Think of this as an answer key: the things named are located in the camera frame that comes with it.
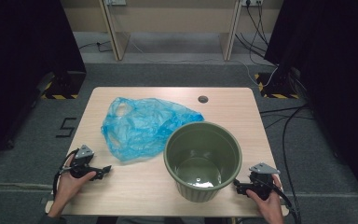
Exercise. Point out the black yellow striped stand base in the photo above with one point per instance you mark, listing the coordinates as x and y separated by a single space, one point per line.
275 90
63 88

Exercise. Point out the grey tape strip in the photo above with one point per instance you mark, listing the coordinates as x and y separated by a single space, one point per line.
45 200

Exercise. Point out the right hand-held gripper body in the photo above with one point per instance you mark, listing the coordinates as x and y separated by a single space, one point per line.
261 180

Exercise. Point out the green plastic bin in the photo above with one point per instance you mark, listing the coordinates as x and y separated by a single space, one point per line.
202 161

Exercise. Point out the white power strip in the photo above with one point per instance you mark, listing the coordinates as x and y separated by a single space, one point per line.
115 2

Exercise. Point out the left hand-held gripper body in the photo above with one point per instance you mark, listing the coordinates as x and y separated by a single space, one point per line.
81 164

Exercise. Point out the person's right hand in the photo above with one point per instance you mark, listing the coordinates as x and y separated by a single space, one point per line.
268 205

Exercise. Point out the person's left hand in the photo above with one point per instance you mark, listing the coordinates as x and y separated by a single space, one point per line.
71 186

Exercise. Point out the blue plastic bag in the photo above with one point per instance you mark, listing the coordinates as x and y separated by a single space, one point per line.
143 127

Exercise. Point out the black curtain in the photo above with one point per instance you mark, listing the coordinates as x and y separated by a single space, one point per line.
332 77
21 62

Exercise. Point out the light wooden desk leg panel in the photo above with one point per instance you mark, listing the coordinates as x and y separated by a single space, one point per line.
230 34
115 31

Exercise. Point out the white wall socket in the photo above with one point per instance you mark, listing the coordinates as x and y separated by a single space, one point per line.
251 2

